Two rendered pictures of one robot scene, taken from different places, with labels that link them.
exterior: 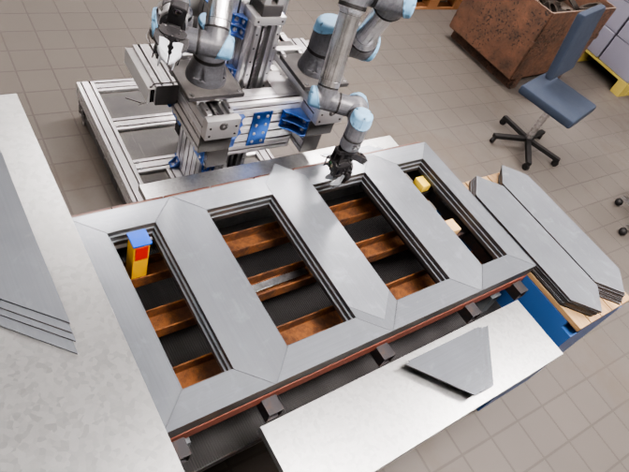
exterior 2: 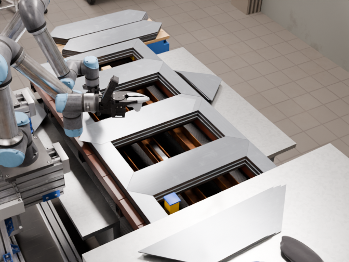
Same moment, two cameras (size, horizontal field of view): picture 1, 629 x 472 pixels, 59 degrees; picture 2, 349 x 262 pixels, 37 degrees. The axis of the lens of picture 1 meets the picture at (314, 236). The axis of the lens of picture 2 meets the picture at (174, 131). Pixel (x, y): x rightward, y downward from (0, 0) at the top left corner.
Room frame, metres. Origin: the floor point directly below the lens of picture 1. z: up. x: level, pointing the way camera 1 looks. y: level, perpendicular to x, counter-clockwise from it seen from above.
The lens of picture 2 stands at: (0.55, 2.08, 2.69)
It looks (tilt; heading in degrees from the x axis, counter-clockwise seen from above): 40 degrees down; 287
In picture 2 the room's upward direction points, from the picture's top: 3 degrees clockwise
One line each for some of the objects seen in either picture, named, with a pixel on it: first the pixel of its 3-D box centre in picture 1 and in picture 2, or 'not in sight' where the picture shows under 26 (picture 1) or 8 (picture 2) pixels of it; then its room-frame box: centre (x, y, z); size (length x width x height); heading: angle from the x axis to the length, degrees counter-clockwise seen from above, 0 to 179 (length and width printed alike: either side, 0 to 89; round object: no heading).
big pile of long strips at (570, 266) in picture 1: (544, 236); (107, 33); (2.00, -0.91, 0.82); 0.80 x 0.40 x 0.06; 51
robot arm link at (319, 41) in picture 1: (329, 34); not in sight; (2.09, 0.29, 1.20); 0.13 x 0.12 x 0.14; 107
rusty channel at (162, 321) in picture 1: (315, 269); (144, 140); (1.38, -0.06, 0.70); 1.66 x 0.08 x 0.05; 141
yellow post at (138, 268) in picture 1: (137, 258); (171, 214); (1.03, 0.49, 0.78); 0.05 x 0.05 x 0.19; 51
